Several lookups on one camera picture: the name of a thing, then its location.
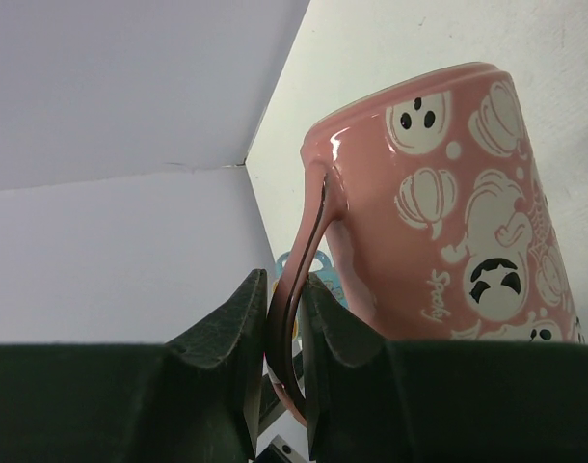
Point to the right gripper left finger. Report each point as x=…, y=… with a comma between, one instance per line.
x=195, y=398

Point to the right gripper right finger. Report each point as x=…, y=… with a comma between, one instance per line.
x=370, y=399

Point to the blue butterfly mug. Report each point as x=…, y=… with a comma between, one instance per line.
x=326, y=273

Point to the pink ghost mug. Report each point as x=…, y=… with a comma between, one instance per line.
x=430, y=200

